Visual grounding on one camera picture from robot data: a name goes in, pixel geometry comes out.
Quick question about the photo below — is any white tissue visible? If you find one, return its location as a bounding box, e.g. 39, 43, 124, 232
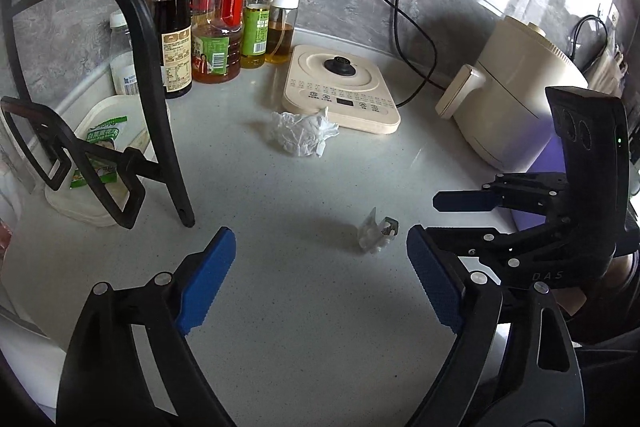
268, 108, 340, 157

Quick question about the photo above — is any white-top oil spray bottle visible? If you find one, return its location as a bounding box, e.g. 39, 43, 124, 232
265, 0, 299, 64

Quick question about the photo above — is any black corner shelf rack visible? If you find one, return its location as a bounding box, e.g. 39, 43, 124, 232
1, 0, 195, 233

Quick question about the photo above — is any clear plastic blister packaging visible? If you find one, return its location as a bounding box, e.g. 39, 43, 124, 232
357, 207, 399, 254

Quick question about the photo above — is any green seasoning packet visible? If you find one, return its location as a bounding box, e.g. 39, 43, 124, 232
68, 115, 130, 191

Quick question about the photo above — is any dark soy sauce bottle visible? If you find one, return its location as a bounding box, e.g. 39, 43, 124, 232
152, 0, 192, 98

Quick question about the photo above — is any small white-capped jar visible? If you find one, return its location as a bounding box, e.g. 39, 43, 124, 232
110, 10, 139, 95

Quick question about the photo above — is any white air fryer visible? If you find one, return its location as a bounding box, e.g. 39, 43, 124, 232
435, 16, 588, 172

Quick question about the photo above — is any white plastic tray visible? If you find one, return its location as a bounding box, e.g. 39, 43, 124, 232
43, 93, 172, 228

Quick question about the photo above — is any hanging black cable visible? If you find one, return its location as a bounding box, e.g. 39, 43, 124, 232
566, 13, 612, 73

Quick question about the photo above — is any red-handled cooking oil bottle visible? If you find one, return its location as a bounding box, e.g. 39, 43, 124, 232
191, 0, 244, 83

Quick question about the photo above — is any purple plastic bucket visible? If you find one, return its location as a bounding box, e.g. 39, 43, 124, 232
511, 134, 565, 231

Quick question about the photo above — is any cream induction cooker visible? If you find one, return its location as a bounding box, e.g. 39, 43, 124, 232
282, 44, 401, 134

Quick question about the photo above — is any yellow-capped green label bottle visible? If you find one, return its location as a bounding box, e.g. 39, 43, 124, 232
240, 0, 272, 69

